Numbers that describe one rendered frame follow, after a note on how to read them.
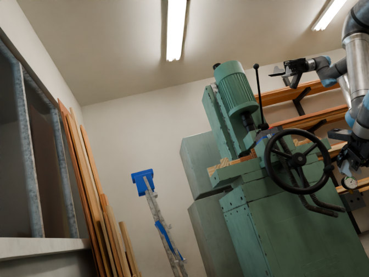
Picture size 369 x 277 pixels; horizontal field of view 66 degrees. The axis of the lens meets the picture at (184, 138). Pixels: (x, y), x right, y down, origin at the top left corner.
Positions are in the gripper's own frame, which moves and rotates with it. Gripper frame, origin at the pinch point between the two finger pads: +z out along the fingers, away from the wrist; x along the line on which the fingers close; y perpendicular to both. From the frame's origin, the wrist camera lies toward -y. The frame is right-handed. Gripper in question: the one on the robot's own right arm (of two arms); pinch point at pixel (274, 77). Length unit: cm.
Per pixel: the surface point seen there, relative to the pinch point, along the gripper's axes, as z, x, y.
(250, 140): 25.7, 14.3, -28.4
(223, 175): 50, 35, -33
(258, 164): 32, 35, -33
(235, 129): 27.6, -1.1, -25.5
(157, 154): 65, -212, -102
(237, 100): 26.4, 5.1, -7.1
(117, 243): 120, -42, -104
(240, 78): 20.1, -1.2, 3.4
